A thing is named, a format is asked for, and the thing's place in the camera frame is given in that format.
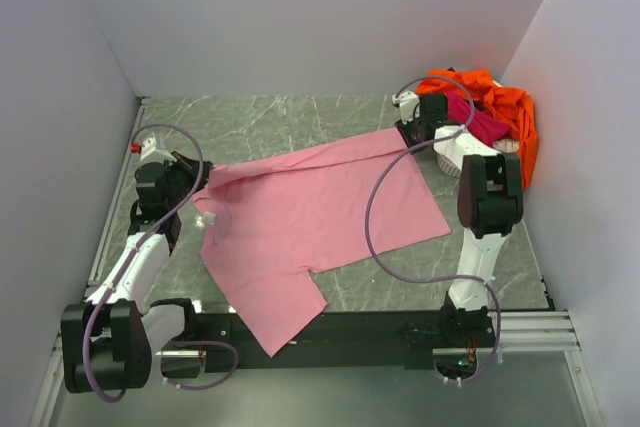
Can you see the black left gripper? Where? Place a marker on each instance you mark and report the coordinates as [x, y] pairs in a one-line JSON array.
[[183, 164]]

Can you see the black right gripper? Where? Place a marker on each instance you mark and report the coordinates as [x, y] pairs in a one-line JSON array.
[[404, 130]]

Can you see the light pink t shirt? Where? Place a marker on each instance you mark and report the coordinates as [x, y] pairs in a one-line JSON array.
[[271, 224]]

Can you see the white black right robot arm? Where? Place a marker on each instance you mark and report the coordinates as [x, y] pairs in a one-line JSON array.
[[490, 196]]

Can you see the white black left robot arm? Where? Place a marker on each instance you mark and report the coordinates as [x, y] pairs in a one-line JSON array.
[[107, 343]]

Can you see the white plastic laundry basket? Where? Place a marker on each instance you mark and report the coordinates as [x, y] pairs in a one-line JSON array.
[[449, 166]]

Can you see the magenta t shirt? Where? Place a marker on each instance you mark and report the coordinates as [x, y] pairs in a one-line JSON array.
[[483, 126]]

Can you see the cream white t shirt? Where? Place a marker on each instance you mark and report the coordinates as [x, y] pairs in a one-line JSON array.
[[506, 145]]

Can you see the orange t shirt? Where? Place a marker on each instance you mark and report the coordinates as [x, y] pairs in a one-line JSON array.
[[511, 105]]

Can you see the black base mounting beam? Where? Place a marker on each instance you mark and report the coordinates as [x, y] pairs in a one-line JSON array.
[[411, 339]]

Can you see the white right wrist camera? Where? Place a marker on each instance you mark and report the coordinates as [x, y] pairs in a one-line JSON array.
[[408, 105]]

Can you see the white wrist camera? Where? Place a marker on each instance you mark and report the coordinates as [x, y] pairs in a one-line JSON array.
[[152, 149], [408, 105]]

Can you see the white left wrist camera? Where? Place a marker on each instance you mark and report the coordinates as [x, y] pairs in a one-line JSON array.
[[152, 149]]

